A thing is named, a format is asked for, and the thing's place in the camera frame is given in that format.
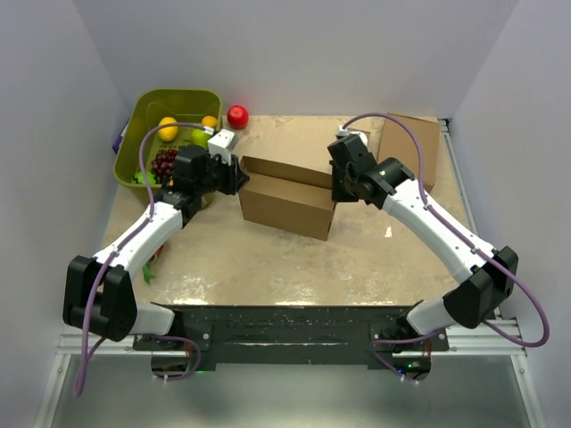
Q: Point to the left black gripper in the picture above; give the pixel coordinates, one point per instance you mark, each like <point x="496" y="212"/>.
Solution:
<point x="236" y="178"/>

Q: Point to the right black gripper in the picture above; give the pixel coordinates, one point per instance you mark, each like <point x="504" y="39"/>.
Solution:
<point x="338" y="195"/>

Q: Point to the cardboard paper box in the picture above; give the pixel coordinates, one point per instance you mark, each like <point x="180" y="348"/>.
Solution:
<point x="287" y="197"/>

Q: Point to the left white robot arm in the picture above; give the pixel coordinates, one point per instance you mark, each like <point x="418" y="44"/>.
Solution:
<point x="99" y="296"/>

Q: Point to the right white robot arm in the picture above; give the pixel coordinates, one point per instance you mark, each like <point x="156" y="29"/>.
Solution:
<point x="483" y="273"/>

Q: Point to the small folded cardboard box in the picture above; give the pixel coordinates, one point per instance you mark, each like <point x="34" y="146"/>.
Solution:
<point x="364" y="137"/>

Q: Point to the large folded cardboard box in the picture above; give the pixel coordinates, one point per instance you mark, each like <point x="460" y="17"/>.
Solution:
<point x="396" y="142"/>

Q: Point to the green pear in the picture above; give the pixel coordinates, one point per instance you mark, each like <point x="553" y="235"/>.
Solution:
<point x="200" y="138"/>

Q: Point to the red apple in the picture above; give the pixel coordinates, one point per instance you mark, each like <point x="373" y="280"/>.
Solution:
<point x="237" y="117"/>

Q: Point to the small orange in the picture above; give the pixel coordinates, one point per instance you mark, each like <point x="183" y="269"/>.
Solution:
<point x="210" y="121"/>

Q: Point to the dark grapes in basket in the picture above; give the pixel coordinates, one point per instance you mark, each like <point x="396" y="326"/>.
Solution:
<point x="164" y="163"/>

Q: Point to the yellow lemon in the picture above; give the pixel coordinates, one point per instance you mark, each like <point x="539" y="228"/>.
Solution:
<point x="168" y="129"/>

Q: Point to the green lime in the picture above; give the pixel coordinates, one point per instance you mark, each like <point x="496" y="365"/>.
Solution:
<point x="139" y="178"/>

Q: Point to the green plastic basket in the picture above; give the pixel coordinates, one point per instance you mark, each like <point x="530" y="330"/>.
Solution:
<point x="183" y="104"/>

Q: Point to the purple white booklet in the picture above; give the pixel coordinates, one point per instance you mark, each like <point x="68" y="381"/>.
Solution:
<point x="116" y="144"/>

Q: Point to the red dragon fruit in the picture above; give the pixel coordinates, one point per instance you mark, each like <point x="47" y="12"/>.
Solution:
<point x="147" y="269"/>

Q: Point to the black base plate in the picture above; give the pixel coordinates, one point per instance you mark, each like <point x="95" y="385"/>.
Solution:
<point x="208" y="336"/>

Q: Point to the right aluminium rail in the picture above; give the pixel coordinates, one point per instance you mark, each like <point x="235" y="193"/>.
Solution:
<point x="519" y="362"/>

